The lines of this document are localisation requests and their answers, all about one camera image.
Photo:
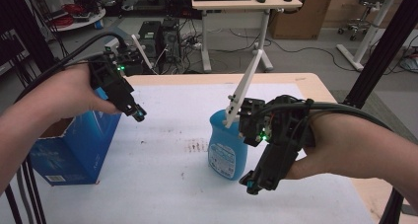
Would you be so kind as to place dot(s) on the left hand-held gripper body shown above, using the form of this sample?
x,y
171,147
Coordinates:
x,y
111,82

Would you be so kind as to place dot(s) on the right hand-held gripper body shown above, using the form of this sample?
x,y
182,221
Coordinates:
x,y
282,128

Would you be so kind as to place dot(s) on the blue detergent bottle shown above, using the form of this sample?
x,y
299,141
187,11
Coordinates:
x,y
226,151

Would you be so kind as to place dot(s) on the blue cardboard box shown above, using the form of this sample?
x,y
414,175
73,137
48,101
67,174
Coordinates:
x,y
82,145

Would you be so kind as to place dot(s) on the person's left hand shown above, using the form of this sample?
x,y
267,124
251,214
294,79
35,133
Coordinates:
x,y
75,92

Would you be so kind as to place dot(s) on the person's right hand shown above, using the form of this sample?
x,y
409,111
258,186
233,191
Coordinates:
x,y
332,145

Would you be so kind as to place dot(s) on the small white box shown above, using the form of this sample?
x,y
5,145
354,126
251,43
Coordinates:
x,y
111,44

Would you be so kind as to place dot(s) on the black computer tower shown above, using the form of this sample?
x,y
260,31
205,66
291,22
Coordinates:
x,y
149,36

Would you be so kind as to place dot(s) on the round white table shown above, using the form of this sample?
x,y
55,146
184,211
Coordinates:
x,y
87,21

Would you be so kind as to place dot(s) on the grey computer tower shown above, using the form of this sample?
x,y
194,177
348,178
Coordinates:
x,y
171,39

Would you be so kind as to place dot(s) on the white foam mat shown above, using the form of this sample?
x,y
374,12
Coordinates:
x,y
171,191

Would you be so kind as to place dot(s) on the black equipment cabinet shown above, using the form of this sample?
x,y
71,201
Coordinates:
x,y
180,3

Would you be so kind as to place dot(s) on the grey floor mat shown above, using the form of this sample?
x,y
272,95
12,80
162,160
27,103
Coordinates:
x,y
387,109

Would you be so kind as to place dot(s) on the large brown cardboard box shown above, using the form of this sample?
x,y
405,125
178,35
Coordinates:
x,y
302,16

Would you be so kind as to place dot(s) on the white desk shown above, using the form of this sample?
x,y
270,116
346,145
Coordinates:
x,y
243,5

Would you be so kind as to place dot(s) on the black round stool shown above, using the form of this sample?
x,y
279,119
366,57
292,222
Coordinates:
x,y
369,2

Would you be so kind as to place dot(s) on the black frame post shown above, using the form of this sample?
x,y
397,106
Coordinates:
x,y
381,53
23,23

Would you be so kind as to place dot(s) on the white desk leg frame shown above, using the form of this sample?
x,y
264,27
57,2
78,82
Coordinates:
x,y
371,33

